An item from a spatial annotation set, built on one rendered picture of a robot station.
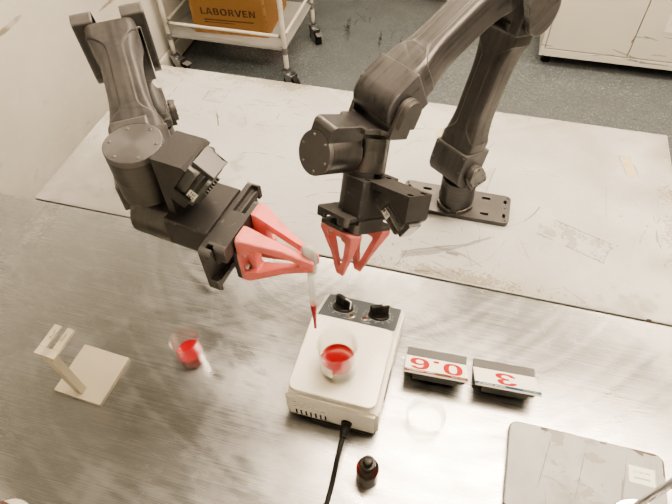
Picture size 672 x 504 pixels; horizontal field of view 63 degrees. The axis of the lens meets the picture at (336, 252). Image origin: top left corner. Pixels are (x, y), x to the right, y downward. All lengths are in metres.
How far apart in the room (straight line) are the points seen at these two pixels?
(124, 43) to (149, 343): 0.45
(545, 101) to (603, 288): 2.02
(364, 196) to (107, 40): 0.37
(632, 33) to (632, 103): 0.33
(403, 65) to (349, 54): 2.44
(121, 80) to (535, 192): 0.76
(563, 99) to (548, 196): 1.89
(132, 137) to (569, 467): 0.67
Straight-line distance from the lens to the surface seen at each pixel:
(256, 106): 1.30
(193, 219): 0.56
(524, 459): 0.82
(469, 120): 0.91
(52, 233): 1.15
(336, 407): 0.75
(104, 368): 0.92
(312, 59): 3.13
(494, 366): 0.87
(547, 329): 0.93
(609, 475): 0.85
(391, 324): 0.82
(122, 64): 0.75
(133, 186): 0.56
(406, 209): 0.68
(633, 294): 1.02
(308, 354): 0.76
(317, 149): 0.68
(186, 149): 0.52
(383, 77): 0.72
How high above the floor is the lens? 1.66
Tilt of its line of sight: 51 degrees down
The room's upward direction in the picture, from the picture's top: 3 degrees counter-clockwise
